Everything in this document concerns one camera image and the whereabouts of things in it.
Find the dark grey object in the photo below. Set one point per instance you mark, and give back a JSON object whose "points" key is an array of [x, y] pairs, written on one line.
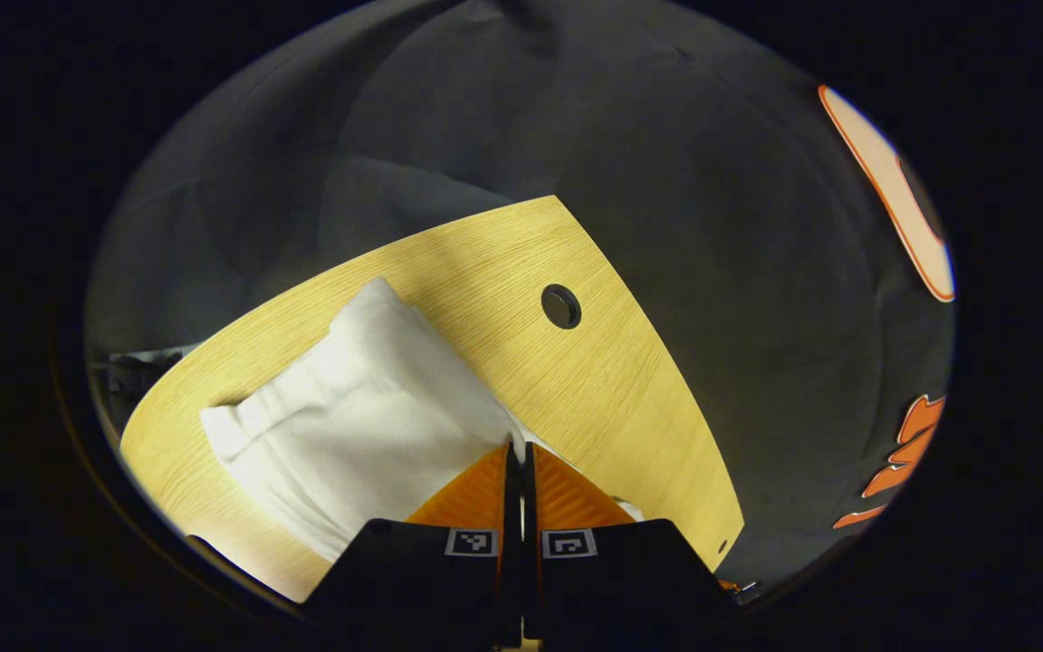
{"points": [[146, 371]]}

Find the white jeans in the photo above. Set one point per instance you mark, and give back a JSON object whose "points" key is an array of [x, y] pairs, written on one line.
{"points": [[368, 426]]}

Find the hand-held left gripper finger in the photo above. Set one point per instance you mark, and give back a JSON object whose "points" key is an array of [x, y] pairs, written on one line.
{"points": [[511, 580], [531, 580]]}

